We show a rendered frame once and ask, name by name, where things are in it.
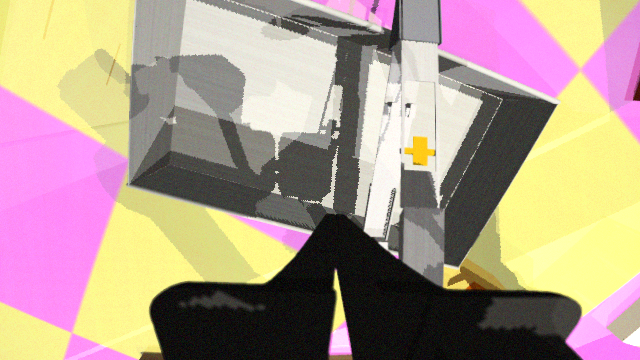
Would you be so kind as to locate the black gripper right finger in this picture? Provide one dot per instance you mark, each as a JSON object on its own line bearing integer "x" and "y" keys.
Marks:
{"x": 392, "y": 312}

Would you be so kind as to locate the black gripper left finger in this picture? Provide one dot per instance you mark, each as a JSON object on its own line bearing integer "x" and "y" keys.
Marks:
{"x": 290, "y": 316}

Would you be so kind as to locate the light wooden board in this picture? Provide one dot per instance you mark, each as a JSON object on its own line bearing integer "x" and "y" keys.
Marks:
{"x": 149, "y": 356}

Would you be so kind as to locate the cream flat rectangular board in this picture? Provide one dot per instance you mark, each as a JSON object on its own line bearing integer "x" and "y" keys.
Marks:
{"x": 627, "y": 326}

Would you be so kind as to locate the grey metal roasting tin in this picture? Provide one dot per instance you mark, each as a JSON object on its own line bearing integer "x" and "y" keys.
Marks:
{"x": 271, "y": 110}

